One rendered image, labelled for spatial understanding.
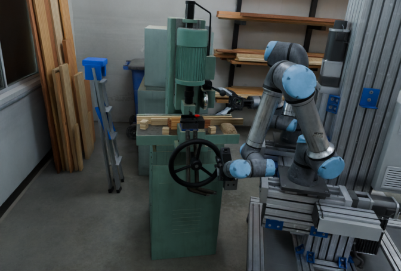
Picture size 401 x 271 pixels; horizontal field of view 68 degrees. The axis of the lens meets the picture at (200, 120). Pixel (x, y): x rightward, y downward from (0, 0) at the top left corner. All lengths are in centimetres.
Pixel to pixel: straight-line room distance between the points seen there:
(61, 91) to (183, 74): 152
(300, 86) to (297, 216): 74
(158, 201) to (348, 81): 124
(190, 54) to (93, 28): 265
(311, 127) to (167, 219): 112
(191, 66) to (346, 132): 87
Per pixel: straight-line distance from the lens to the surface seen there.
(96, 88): 247
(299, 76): 113
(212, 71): 196
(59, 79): 291
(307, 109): 121
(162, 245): 211
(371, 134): 170
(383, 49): 161
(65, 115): 301
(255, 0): 419
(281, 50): 172
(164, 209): 193
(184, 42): 165
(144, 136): 168
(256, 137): 133
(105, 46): 417
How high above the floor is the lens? 156
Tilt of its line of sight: 20 degrees down
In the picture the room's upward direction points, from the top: 4 degrees clockwise
